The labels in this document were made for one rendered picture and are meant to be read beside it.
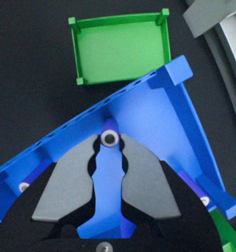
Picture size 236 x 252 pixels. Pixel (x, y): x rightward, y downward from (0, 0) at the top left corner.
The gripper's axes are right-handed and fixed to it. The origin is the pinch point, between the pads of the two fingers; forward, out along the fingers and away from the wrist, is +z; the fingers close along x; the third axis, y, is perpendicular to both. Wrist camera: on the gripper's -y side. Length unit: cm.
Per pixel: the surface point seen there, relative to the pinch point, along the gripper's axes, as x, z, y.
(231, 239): 20.2, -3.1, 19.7
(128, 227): 2.2, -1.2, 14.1
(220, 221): 20.8, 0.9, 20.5
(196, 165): 13.4, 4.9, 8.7
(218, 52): 38, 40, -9
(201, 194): 10.9, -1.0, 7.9
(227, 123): 48, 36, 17
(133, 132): 3.2, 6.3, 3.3
